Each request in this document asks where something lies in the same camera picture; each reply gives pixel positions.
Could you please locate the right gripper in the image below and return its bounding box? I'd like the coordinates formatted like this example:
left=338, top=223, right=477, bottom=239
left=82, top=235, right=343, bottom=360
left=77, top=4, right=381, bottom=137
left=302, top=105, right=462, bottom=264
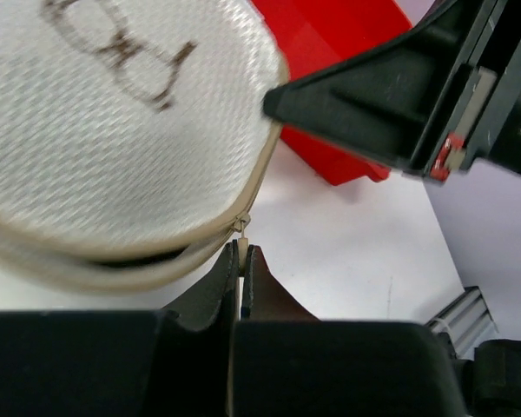
left=262, top=1, right=521, bottom=182

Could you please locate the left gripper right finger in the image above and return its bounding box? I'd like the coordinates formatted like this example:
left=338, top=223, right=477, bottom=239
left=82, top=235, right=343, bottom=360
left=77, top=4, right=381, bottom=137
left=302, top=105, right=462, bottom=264
left=232, top=246, right=465, bottom=416

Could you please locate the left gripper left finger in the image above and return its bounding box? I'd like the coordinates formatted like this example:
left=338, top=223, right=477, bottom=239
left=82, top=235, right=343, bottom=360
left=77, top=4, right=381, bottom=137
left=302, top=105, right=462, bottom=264
left=0, top=243, right=239, bottom=416

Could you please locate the white mesh laundry bag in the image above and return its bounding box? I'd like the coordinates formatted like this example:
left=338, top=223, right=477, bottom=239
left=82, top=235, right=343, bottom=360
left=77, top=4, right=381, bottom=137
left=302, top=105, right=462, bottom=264
left=0, top=1, right=288, bottom=292

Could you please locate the red plastic tray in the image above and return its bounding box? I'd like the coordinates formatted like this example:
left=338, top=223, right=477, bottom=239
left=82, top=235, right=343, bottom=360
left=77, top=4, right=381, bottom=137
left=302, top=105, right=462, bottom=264
left=247, top=0, right=413, bottom=187

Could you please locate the aluminium frame rail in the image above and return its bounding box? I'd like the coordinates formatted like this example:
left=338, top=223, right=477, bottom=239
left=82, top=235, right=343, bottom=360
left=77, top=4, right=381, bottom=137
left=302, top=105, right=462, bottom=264
left=426, top=286, right=499, bottom=360

